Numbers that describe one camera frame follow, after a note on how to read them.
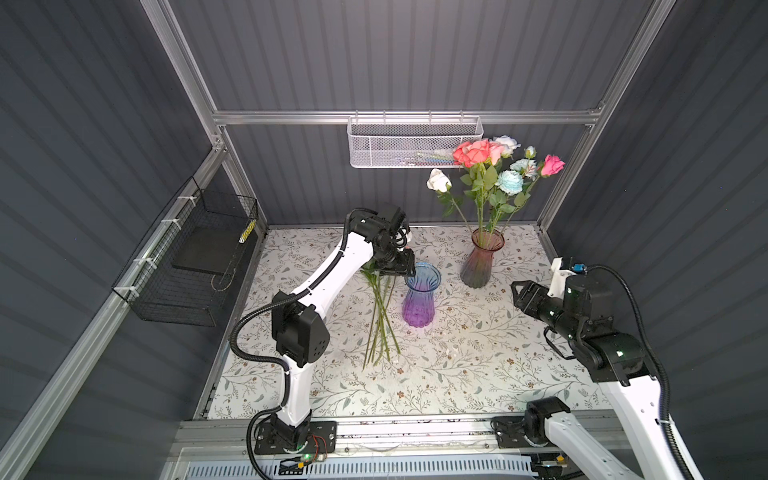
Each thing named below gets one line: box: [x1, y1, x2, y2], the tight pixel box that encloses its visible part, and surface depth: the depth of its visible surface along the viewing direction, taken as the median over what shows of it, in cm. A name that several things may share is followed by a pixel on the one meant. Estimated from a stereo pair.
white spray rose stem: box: [490, 146, 537, 232], surface depth 82 cm
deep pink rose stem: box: [452, 141, 475, 168], surface depth 80 cm
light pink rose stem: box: [488, 142, 505, 166], surface depth 80 cm
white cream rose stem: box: [426, 168, 473, 234], surface depth 77 cm
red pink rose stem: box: [453, 139, 498, 244], surface depth 80 cm
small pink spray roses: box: [360, 265, 401, 370], surface depth 96 cm
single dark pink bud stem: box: [501, 154, 566, 233], surface depth 78 cm
